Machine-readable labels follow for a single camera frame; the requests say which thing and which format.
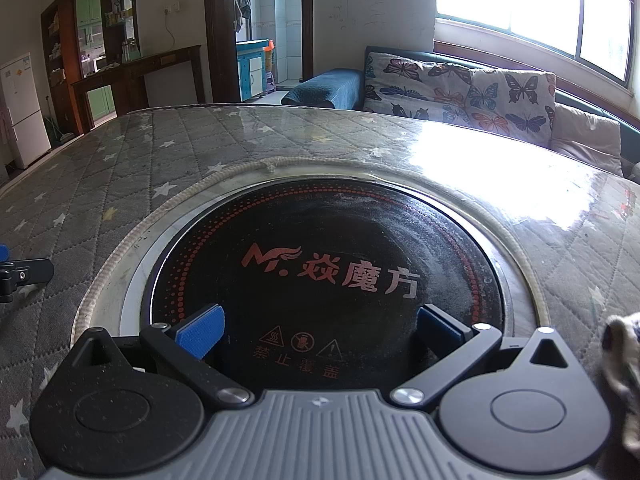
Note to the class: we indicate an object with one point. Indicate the white countertop appliance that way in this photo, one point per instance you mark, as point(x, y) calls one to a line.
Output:
point(99, 64)

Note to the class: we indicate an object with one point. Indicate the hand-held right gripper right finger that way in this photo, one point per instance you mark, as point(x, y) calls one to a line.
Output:
point(440, 329)

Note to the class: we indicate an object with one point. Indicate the purple plastic stool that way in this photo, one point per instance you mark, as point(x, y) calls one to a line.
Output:
point(270, 81)

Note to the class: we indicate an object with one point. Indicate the white patterned garment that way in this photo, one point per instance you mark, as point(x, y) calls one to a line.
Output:
point(622, 345)

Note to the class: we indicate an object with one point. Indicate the dark wooden shelf cabinet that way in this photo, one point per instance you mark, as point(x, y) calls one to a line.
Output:
point(67, 35)

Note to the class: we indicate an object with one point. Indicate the round black induction cooktop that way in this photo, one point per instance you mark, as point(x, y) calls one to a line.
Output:
point(325, 230)

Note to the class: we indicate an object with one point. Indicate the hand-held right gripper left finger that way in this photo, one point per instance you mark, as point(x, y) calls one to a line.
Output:
point(199, 332)

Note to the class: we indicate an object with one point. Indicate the beige pillow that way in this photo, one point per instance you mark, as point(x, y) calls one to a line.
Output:
point(585, 135)

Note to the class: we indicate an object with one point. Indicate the butterfly print sofa cushion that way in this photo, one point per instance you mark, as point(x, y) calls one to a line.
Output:
point(450, 90)

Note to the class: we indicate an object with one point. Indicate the hanging grey cloth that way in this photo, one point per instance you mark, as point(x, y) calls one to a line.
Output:
point(243, 7)

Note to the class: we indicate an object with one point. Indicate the blue sofa armrest cover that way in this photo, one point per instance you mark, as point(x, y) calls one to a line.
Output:
point(325, 87)

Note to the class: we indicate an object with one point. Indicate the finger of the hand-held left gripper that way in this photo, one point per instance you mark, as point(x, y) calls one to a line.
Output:
point(30, 272)

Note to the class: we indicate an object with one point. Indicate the window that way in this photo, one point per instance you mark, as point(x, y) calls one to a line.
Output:
point(545, 5)

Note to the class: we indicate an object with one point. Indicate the blue kitchen cabinet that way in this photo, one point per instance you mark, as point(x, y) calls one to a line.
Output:
point(249, 70)

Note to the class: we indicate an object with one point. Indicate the dark wooden door frame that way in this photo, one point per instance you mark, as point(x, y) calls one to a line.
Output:
point(220, 30)

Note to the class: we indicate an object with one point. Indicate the dark wooden console table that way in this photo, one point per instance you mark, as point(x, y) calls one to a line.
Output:
point(145, 67)

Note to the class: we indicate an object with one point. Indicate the white wall socket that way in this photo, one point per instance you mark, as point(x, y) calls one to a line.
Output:
point(171, 8)

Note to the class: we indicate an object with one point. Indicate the white refrigerator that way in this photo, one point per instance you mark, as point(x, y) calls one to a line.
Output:
point(22, 110)

